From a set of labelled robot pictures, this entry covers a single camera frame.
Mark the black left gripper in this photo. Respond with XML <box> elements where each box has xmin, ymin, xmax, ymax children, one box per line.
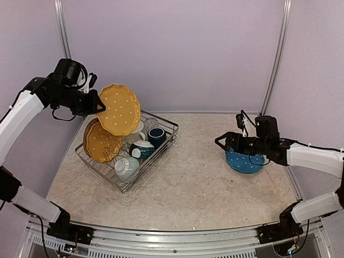
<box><xmin>52</xmin><ymin>84</ymin><xmax>106</xmax><ymax>116</ymax></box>

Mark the clear glass back right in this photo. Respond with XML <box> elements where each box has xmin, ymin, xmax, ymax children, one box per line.
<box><xmin>144</xmin><ymin>117</ymin><xmax>159</xmax><ymax>132</ymax></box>

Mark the right aluminium frame post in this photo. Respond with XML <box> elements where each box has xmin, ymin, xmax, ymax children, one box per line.
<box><xmin>260</xmin><ymin>0</ymin><xmax>292</xmax><ymax>116</ymax></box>

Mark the aluminium front rail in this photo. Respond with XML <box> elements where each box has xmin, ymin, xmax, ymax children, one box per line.
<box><xmin>15</xmin><ymin>217</ymin><xmax>333</xmax><ymax>257</ymax></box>

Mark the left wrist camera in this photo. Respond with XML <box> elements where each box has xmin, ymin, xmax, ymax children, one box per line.
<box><xmin>79</xmin><ymin>73</ymin><xmax>98</xmax><ymax>94</ymax></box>

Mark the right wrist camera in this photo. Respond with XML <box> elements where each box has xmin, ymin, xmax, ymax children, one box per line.
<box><xmin>235</xmin><ymin>110</ymin><xmax>249</xmax><ymax>137</ymax></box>

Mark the white ceramic mug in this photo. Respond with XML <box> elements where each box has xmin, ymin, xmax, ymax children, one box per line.
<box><xmin>125</xmin><ymin>121</ymin><xmax>146</xmax><ymax>144</ymax></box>

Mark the blue dotted plate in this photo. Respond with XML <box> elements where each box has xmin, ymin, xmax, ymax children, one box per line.
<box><xmin>225</xmin><ymin>148</ymin><xmax>266</xmax><ymax>175</ymax></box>

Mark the yellow dotted plate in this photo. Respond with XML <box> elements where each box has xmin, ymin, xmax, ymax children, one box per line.
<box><xmin>97</xmin><ymin>84</ymin><xmax>141</xmax><ymax>136</ymax></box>
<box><xmin>87</xmin><ymin>122</ymin><xmax>123</xmax><ymax>163</ymax></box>

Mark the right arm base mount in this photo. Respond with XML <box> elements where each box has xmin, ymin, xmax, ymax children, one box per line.
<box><xmin>257</xmin><ymin>212</ymin><xmax>304</xmax><ymax>244</ymax></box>

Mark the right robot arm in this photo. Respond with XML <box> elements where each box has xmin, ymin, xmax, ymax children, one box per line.
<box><xmin>214</xmin><ymin>114</ymin><xmax>343</xmax><ymax>239</ymax></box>

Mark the left aluminium frame post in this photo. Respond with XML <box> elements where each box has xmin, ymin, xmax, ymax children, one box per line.
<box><xmin>53</xmin><ymin>0</ymin><xmax>72</xmax><ymax>59</ymax></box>

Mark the aluminium frame post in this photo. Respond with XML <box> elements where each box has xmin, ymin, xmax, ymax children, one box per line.
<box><xmin>260</xmin><ymin>0</ymin><xmax>292</xmax><ymax>116</ymax></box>
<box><xmin>53</xmin><ymin>0</ymin><xmax>72</xmax><ymax>59</ymax></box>

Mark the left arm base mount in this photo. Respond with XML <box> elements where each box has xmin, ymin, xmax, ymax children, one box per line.
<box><xmin>47</xmin><ymin>211</ymin><xmax>94</xmax><ymax>245</ymax></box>

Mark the cream bird pattern plate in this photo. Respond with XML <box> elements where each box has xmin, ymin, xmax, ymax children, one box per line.
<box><xmin>83</xmin><ymin>118</ymin><xmax>99</xmax><ymax>157</ymax></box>

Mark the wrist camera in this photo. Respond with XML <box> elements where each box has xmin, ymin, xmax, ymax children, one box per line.
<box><xmin>79</xmin><ymin>73</ymin><xmax>98</xmax><ymax>94</ymax></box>
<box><xmin>235</xmin><ymin>110</ymin><xmax>249</xmax><ymax>137</ymax></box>

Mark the navy white bowl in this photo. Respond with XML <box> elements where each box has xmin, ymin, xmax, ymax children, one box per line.
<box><xmin>129</xmin><ymin>140</ymin><xmax>155</xmax><ymax>160</ymax></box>

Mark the dark blue mug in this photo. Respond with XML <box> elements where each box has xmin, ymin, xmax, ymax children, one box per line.
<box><xmin>147</xmin><ymin>127</ymin><xmax>167</xmax><ymax>149</ymax></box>

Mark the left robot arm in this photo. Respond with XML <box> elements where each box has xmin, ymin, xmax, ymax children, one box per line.
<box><xmin>1</xmin><ymin>59</ymin><xmax>105</xmax><ymax>239</ymax></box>

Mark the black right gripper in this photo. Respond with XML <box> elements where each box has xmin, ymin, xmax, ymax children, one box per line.
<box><xmin>215</xmin><ymin>131</ymin><xmax>269</xmax><ymax>155</ymax></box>

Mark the wire dish rack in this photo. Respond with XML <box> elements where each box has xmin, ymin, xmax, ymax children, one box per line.
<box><xmin>75</xmin><ymin>110</ymin><xmax>178</xmax><ymax>194</ymax></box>

